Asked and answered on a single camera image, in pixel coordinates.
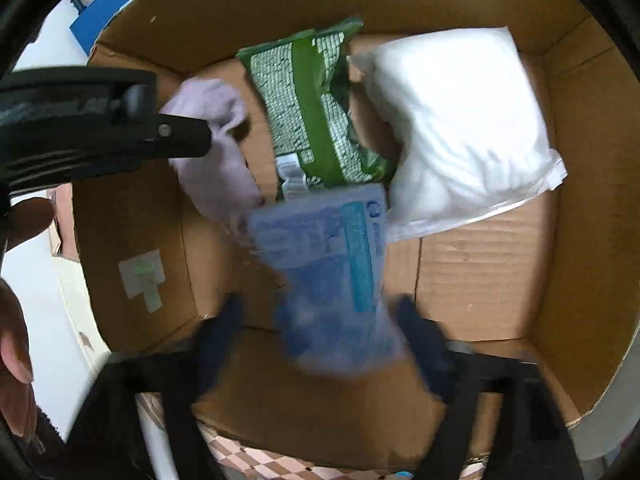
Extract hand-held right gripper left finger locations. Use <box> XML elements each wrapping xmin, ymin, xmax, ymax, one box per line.
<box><xmin>65</xmin><ymin>292</ymin><xmax>247</xmax><ymax>480</ymax></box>

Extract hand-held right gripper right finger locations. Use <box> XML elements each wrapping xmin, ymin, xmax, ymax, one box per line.
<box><xmin>392</xmin><ymin>294</ymin><xmax>586</xmax><ymax>480</ymax></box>

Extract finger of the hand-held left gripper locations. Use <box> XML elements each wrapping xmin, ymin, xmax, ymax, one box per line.
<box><xmin>122</xmin><ymin>84</ymin><xmax>214</xmax><ymax>161</ymax></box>

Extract lilac cloth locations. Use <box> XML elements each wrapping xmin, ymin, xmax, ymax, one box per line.
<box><xmin>161</xmin><ymin>78</ymin><xmax>266</xmax><ymax>233</ymax></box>

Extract cardboard box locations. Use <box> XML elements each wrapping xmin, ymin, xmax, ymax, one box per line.
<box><xmin>72</xmin><ymin>0</ymin><xmax>626</xmax><ymax>471</ymax></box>

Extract blue plastic packet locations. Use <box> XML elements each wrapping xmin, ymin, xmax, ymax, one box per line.
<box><xmin>247</xmin><ymin>182</ymin><xmax>408</xmax><ymax>378</ymax></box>

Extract person's left hand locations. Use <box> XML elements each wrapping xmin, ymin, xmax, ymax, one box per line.
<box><xmin>0</xmin><ymin>197</ymin><xmax>54</xmax><ymax>386</ymax></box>

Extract blue box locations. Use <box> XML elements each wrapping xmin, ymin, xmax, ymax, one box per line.
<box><xmin>69</xmin><ymin>0</ymin><xmax>152</xmax><ymax>54</ymax></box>

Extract checkered cloth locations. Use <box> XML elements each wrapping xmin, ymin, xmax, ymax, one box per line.
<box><xmin>134</xmin><ymin>392</ymin><xmax>506</xmax><ymax>480</ymax></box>

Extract green plastic packet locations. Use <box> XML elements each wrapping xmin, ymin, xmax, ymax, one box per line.
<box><xmin>236</xmin><ymin>16</ymin><xmax>396</xmax><ymax>198</ymax></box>

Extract white pillow packet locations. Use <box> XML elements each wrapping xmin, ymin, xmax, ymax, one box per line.
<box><xmin>347</xmin><ymin>27</ymin><xmax>568</xmax><ymax>243</ymax></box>

